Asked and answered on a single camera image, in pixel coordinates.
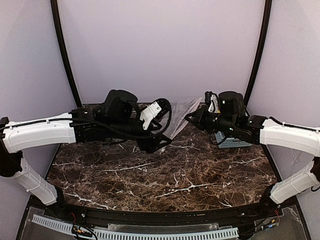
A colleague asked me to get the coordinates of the clear zip top bag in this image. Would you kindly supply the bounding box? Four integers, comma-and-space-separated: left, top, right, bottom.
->
163, 97, 203, 140

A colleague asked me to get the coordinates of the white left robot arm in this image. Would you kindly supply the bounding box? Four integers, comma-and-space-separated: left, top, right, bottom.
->
0, 105, 172, 206

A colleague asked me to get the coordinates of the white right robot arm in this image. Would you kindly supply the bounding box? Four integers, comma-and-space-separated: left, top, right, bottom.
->
185, 107, 320, 207

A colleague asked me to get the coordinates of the light blue perforated basket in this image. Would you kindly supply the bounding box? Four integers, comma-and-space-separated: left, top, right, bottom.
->
214, 131, 253, 149

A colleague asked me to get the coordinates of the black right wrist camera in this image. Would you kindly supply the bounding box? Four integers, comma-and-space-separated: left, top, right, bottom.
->
204, 91, 220, 113

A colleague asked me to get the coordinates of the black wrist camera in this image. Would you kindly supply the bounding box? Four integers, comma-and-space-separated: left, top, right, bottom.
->
139, 98, 172, 131
204, 91, 220, 113

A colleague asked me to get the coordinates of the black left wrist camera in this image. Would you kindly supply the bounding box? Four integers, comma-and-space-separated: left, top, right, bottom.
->
139, 98, 172, 131

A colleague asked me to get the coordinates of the black front rail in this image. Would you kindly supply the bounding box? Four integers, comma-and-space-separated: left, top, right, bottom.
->
42, 192, 298, 233

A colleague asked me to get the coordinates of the light blue cable duct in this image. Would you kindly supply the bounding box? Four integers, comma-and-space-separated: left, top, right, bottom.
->
31, 214, 239, 240

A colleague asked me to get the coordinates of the black frame post right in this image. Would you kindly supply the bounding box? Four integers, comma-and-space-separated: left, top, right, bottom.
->
244, 0, 273, 107

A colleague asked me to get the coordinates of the black frame post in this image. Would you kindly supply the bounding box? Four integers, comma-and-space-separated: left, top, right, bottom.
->
244, 0, 273, 107
50, 0, 82, 108

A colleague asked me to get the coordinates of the black frame post left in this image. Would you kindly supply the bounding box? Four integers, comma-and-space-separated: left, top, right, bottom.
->
50, 0, 82, 108

